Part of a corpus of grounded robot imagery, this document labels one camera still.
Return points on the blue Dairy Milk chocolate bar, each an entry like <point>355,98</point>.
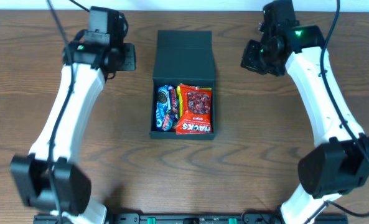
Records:
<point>170,121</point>

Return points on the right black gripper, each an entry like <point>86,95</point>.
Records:
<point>251,56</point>

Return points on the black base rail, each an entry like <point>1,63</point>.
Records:
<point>249,218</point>

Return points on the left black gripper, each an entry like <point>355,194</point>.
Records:
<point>128,56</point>

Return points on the black gift box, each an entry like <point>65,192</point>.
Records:
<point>183,56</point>

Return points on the blue Oreo cookie pack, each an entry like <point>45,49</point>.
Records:
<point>162,105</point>

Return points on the red Hacks candy bag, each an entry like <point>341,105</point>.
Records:
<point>194,123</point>

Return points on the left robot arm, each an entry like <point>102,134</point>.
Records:
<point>49,177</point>

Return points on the yellow seeds snack bag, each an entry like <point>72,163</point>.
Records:
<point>196,99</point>

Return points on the red KitKat chocolate bar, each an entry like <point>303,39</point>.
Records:
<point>174,104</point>

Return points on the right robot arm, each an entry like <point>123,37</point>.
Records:
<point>339,162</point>

